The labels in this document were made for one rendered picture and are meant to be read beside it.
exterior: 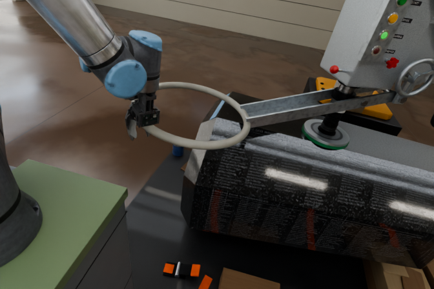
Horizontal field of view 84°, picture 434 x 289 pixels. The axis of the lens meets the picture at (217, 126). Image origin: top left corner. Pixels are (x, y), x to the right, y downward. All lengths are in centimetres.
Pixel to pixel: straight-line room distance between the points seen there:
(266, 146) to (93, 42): 85
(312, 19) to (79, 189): 699
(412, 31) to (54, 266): 120
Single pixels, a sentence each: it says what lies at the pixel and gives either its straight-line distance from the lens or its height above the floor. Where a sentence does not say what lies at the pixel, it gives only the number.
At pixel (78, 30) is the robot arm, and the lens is 51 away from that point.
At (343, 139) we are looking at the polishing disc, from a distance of 126.
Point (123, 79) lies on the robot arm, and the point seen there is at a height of 121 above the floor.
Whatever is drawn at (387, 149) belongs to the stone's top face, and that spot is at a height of 83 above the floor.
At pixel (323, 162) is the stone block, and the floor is 77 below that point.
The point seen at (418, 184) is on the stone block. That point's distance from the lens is 138.
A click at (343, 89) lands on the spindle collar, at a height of 108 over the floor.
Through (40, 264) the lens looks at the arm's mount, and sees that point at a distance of 66.
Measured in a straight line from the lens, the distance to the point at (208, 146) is 80.
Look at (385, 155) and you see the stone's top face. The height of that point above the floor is 83.
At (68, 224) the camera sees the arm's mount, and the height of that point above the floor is 88.
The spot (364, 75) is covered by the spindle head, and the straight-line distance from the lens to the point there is 105.
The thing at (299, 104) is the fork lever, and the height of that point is 97.
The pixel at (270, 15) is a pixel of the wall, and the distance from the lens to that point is 725.
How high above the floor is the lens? 142
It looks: 33 degrees down
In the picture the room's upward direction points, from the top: 10 degrees clockwise
